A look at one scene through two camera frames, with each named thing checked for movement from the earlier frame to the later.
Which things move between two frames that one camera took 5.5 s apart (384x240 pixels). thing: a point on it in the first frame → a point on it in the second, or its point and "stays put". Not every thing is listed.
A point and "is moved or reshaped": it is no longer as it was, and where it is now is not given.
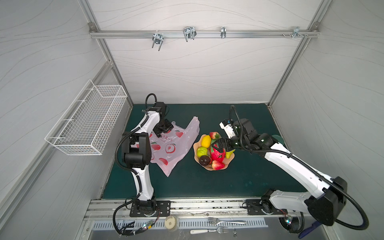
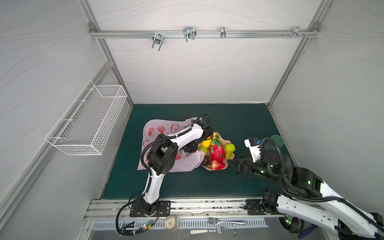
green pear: x=228 y=154 stays put
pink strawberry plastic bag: x=166 y=150 is moved or reshaped
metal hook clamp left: x=157 y=38 stays put
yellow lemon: x=206 y=141 stays put
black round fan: x=294 y=225 stays put
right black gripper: x=224 y=144 → x=246 y=165
